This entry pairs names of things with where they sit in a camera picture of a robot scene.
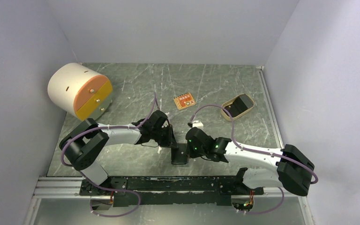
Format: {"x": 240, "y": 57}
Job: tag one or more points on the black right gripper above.
{"x": 192, "y": 154}

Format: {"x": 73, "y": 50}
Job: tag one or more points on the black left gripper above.
{"x": 170, "y": 141}

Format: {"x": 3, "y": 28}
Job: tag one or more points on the black leather card holder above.
{"x": 179, "y": 154}

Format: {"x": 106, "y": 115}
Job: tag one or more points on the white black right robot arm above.
{"x": 286, "y": 168}

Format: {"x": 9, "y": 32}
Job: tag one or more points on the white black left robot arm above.
{"x": 83, "y": 144}

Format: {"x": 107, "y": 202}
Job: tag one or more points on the beige oval tray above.
{"x": 237, "y": 107}

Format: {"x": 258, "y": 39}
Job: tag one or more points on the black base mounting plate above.
{"x": 127, "y": 191}

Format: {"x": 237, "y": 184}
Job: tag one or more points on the round cabinet with coloured drawers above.
{"x": 80, "y": 91}

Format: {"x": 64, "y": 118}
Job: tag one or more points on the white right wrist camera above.
{"x": 196, "y": 124}

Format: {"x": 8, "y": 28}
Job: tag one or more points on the aluminium frame rail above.
{"x": 228, "y": 100}

